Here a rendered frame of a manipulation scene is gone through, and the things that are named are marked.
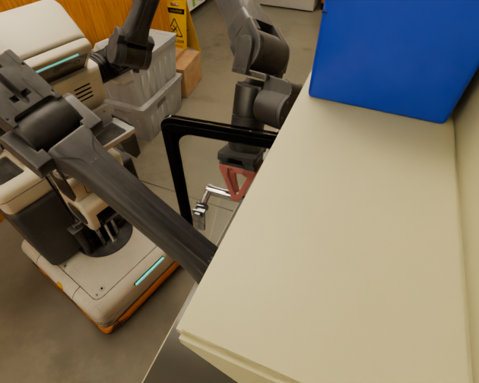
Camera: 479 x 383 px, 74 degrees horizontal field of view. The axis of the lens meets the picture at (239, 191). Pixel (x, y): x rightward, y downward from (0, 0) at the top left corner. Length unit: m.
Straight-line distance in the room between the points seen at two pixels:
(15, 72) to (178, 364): 0.58
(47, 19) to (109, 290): 1.11
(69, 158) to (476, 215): 0.43
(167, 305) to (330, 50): 1.67
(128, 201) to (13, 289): 1.77
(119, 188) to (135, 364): 1.37
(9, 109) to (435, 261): 0.47
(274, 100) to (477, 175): 0.32
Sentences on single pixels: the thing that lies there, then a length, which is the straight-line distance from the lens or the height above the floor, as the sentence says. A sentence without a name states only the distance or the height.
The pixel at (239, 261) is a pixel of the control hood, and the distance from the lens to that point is 0.16.
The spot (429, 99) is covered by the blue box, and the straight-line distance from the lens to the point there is 0.26.
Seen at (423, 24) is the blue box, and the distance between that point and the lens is 0.24.
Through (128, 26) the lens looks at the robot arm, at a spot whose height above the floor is 1.32.
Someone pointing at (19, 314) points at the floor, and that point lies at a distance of 2.09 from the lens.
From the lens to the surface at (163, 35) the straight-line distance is 2.73.
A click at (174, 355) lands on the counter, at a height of 0.94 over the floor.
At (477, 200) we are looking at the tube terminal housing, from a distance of 0.20.
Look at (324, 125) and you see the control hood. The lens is 0.24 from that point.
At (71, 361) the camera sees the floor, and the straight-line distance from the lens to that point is 1.87.
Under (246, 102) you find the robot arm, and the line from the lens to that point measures 0.52.
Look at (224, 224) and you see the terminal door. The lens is 0.59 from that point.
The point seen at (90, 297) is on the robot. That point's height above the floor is 0.28.
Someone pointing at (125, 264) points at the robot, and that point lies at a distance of 1.65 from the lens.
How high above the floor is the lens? 1.65
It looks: 48 degrees down
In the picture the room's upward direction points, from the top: straight up
